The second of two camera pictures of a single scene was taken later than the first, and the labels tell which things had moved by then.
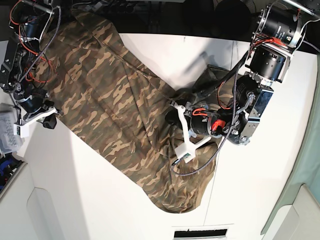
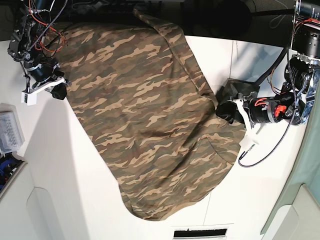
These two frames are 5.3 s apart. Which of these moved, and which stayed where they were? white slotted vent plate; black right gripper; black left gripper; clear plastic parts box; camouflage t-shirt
Moved: black left gripper; camouflage t-shirt; black right gripper
Stayed: white slotted vent plate; clear plastic parts box
